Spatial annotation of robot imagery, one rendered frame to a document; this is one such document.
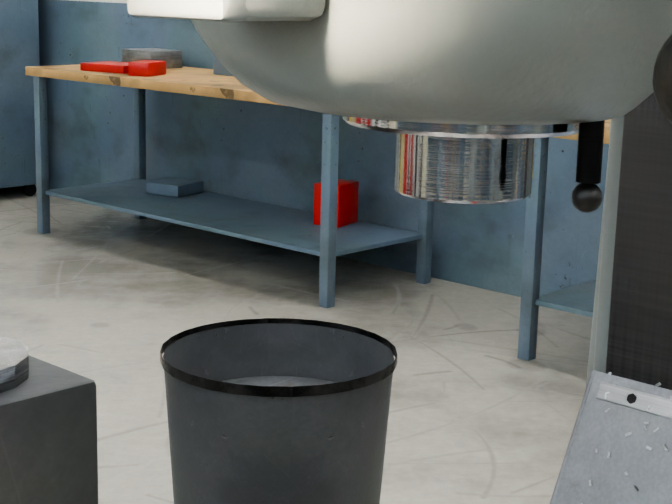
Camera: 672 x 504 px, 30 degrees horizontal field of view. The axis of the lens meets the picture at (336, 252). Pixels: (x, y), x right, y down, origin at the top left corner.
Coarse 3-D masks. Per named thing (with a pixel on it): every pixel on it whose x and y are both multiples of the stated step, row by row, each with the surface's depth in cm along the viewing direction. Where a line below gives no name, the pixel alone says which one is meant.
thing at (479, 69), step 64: (384, 0) 33; (448, 0) 33; (512, 0) 33; (576, 0) 33; (640, 0) 35; (256, 64) 37; (320, 64) 36; (384, 64) 34; (448, 64) 34; (512, 64) 34; (576, 64) 35; (640, 64) 38
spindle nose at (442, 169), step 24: (408, 144) 42; (432, 144) 41; (456, 144) 41; (480, 144) 41; (504, 144) 41; (528, 144) 42; (408, 168) 42; (432, 168) 41; (456, 168) 41; (480, 168) 41; (504, 168) 41; (528, 168) 42; (408, 192) 42; (432, 192) 42; (456, 192) 41; (480, 192) 41; (504, 192) 42; (528, 192) 43
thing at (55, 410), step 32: (0, 352) 71; (0, 384) 68; (32, 384) 70; (64, 384) 70; (0, 416) 67; (32, 416) 68; (64, 416) 70; (96, 416) 72; (0, 448) 67; (32, 448) 69; (64, 448) 70; (96, 448) 72; (0, 480) 68; (32, 480) 69; (64, 480) 71; (96, 480) 72
